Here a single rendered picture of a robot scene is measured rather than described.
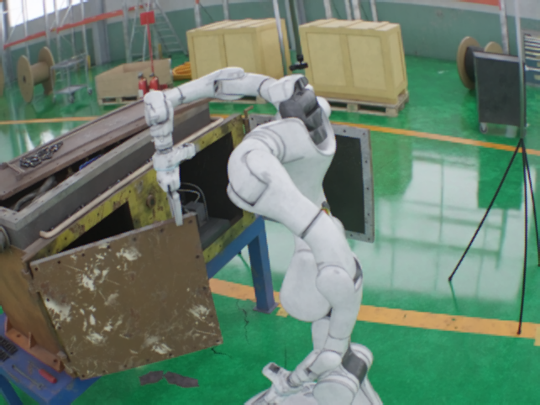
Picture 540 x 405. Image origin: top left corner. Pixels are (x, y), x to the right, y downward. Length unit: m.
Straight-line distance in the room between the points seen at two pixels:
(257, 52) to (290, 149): 5.92
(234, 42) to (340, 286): 6.33
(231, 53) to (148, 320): 5.84
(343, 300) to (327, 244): 0.15
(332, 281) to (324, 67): 5.69
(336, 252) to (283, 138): 0.30
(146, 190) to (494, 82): 4.62
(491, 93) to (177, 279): 4.82
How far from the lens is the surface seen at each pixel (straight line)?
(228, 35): 7.46
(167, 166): 1.74
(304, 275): 1.50
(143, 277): 1.89
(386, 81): 6.56
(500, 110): 6.20
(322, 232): 1.23
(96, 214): 2.06
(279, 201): 1.22
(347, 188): 2.61
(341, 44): 6.64
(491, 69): 6.07
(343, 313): 1.33
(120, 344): 2.03
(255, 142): 1.29
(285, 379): 1.60
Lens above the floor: 2.03
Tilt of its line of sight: 25 degrees down
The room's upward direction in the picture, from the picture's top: 8 degrees counter-clockwise
